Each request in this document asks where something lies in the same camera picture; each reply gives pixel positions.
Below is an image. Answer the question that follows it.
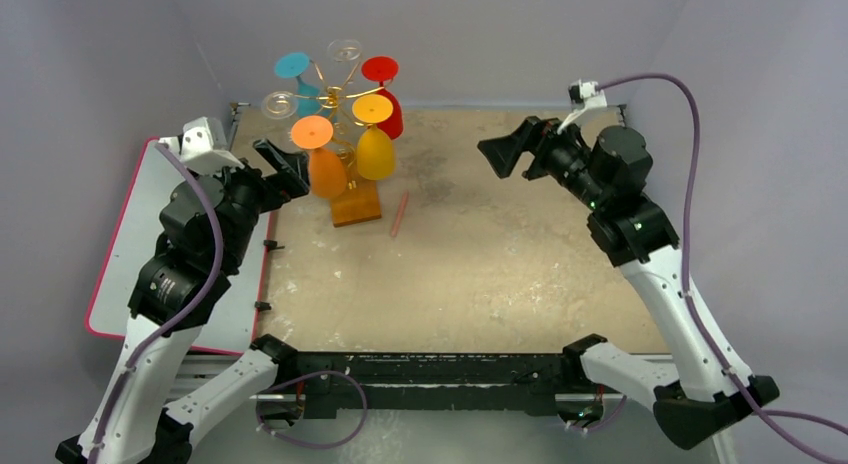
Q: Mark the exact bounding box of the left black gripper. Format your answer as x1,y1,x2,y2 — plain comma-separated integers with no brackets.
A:
187,138,310,268

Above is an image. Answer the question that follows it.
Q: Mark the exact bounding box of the orange plastic wine glass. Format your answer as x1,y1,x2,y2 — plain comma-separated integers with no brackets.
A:
290,115,348,199

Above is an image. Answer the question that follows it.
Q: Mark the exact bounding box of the clear wine glass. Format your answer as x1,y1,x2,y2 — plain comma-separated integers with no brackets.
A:
327,39,362,62
260,91,299,150

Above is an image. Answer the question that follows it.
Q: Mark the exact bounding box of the blue plastic wine glass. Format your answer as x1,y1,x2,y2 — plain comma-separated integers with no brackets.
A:
274,52,328,117

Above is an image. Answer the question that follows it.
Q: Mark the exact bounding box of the yellow plastic wine glass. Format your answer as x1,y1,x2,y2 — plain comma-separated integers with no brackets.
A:
351,93,396,181

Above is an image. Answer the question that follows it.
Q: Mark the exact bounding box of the red plastic wine glass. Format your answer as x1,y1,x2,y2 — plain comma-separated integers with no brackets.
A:
361,56,404,139

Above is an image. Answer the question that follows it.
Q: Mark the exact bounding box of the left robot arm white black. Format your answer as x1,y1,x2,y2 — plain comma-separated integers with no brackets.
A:
55,136,309,463

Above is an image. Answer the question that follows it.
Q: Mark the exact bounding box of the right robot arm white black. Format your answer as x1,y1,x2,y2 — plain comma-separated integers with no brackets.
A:
478,116,779,450

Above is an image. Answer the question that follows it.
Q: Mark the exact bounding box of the wooden rack base board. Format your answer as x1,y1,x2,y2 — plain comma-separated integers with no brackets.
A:
330,177,382,228

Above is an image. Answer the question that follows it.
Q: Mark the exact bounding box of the gold wire wine glass rack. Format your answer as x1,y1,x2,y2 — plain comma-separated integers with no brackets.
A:
303,51,380,158

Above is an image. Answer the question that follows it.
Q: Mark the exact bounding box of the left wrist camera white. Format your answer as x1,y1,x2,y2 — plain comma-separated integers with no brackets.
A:
156,117,245,175

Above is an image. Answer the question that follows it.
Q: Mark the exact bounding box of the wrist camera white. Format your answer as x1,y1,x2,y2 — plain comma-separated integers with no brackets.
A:
156,117,245,175
556,80,608,135

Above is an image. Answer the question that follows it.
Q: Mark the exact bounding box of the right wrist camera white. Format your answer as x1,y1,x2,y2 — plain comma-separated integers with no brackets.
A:
556,80,608,135

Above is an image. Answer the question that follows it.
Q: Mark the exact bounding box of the whiteboard with pink frame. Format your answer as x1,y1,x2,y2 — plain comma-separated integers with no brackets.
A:
86,138,271,355

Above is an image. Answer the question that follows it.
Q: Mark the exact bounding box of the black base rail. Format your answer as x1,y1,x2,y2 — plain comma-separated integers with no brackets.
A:
254,333,627,423

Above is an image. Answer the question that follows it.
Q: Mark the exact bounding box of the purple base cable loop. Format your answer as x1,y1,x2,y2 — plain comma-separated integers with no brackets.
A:
255,369,370,449

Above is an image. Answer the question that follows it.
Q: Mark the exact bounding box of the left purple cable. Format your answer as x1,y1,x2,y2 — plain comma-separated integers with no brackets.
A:
84,141,227,464

